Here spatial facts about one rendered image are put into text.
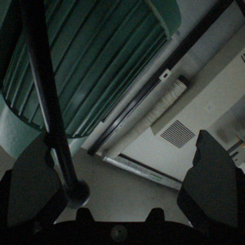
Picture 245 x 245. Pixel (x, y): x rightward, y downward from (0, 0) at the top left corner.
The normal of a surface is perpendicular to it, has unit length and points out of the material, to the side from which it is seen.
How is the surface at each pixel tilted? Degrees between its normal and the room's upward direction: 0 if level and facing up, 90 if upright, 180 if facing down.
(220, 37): 90
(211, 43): 90
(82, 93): 90
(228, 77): 90
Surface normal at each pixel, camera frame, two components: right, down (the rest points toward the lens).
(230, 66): 0.10, 0.56
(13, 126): -0.17, 0.37
